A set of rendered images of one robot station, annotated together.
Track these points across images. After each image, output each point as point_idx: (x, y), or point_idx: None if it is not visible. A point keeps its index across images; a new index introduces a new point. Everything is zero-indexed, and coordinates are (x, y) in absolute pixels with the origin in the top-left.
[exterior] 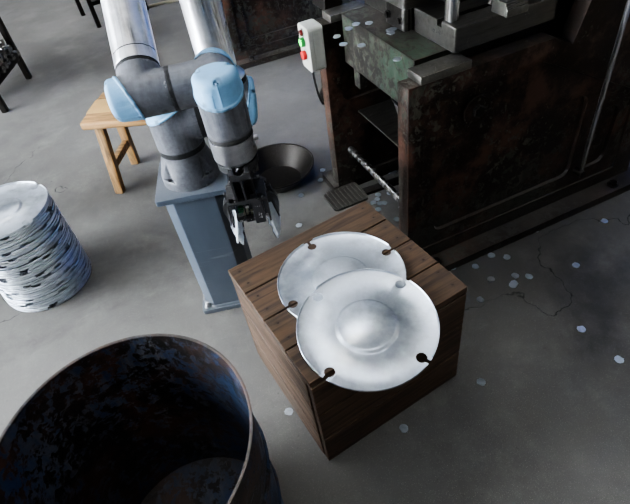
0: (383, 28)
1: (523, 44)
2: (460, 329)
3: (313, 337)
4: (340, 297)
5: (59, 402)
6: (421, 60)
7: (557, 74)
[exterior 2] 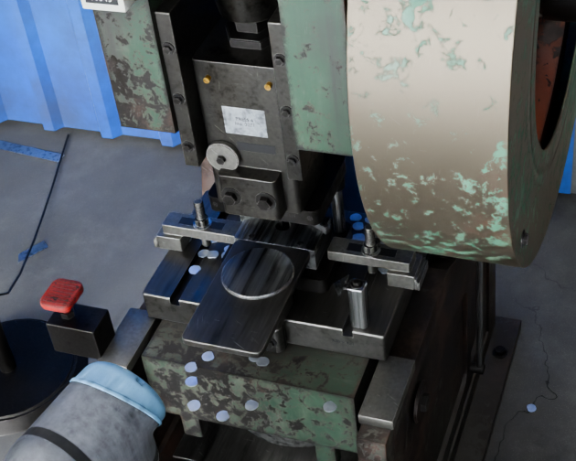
0: (240, 357)
1: (426, 297)
2: None
3: None
4: None
5: None
6: (357, 391)
7: (450, 297)
